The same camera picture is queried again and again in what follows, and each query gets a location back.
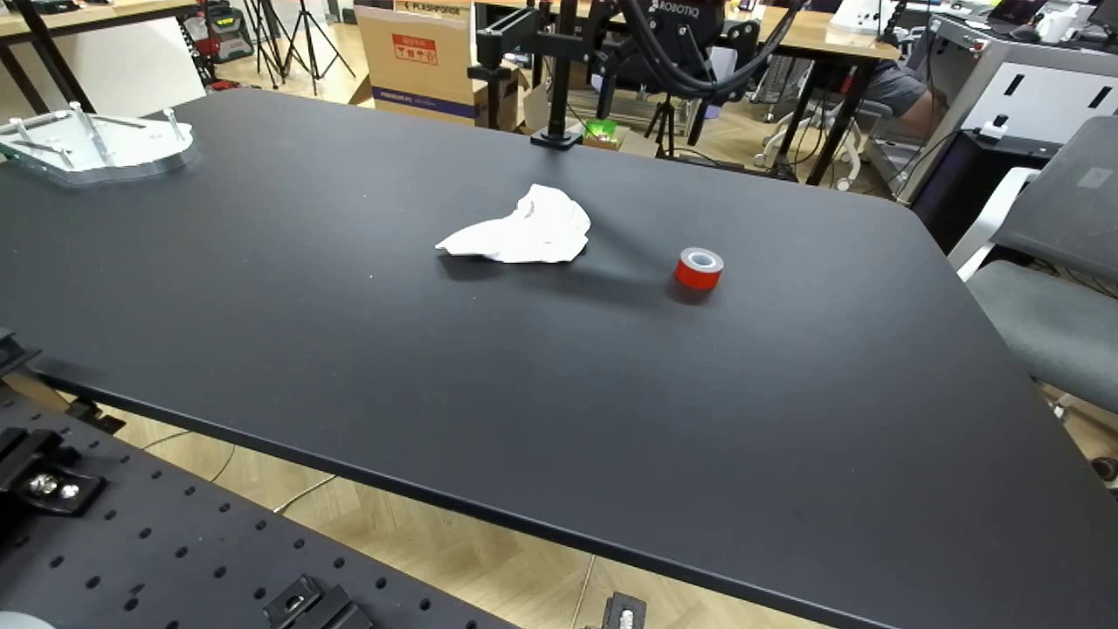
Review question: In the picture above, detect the seated person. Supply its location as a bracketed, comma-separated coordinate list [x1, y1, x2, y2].
[863, 62, 952, 148]

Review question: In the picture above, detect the tall black tripod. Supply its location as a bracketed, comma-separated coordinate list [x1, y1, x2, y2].
[249, 0, 359, 100]

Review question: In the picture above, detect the small black tripod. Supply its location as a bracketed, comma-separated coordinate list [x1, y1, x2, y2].
[642, 93, 691, 165]

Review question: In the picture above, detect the grey office chair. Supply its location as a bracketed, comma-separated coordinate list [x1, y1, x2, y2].
[946, 111, 1118, 493]

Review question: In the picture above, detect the small metal bracket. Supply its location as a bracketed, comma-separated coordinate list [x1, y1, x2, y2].
[598, 591, 654, 629]

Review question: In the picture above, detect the long wooden desk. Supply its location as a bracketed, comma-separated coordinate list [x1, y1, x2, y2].
[574, 0, 905, 188]

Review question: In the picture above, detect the white cloth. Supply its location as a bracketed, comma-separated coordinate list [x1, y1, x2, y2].
[435, 182, 598, 270]

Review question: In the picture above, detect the black square clamp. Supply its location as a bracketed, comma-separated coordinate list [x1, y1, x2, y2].
[258, 569, 386, 629]

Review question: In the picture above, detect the thick black cable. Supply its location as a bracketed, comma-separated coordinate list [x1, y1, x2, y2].
[614, 0, 813, 103]

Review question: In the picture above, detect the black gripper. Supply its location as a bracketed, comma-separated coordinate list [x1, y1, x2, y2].
[587, 0, 676, 34]

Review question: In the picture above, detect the black perforated breadboard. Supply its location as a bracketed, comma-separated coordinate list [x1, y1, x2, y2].
[0, 387, 522, 629]

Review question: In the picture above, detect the white panel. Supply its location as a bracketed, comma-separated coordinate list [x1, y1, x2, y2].
[46, 13, 211, 120]

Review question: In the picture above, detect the wooden desk with black leg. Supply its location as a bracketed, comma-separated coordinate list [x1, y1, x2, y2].
[0, 0, 203, 117]

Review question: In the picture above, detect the green packet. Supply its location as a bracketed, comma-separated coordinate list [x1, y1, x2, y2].
[576, 117, 629, 150]

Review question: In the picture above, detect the red tape roll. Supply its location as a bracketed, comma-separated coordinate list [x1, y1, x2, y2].
[670, 244, 728, 299]

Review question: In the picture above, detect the black clamp with screws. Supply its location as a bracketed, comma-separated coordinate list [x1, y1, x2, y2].
[0, 426, 112, 517]

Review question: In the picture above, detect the large cardboard box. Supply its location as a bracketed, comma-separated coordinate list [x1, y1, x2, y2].
[353, 0, 484, 120]

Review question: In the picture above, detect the white cabinet with slots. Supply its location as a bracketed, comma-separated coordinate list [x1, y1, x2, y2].
[895, 47, 1118, 212]

